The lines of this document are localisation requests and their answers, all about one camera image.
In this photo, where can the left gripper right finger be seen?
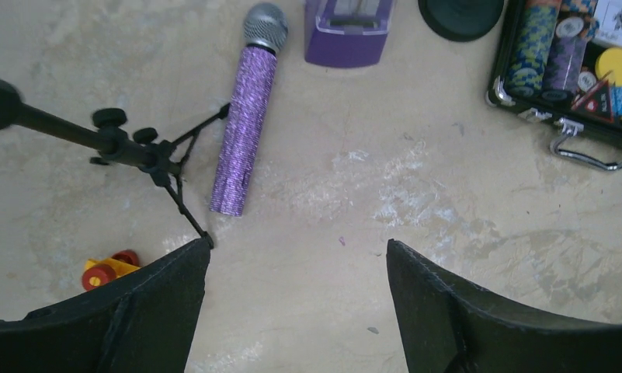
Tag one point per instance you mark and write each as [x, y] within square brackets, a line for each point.
[450, 324]

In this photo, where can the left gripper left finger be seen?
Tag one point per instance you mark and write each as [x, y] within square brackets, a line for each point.
[142, 322]

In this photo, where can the black tripod shock-mount stand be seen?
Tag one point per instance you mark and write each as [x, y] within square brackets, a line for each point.
[163, 161]

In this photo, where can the black round-base stand front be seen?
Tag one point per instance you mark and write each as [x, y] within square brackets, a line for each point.
[461, 20]

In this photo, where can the purple glitter microphone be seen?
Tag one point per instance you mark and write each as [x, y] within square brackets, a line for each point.
[265, 32]

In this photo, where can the red yellow toy truck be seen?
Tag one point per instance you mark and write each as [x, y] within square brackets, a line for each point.
[99, 272]

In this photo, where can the black poker chip case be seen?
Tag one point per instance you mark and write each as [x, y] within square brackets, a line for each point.
[560, 62]

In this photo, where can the purple metronome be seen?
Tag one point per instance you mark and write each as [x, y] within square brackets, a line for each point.
[346, 34]

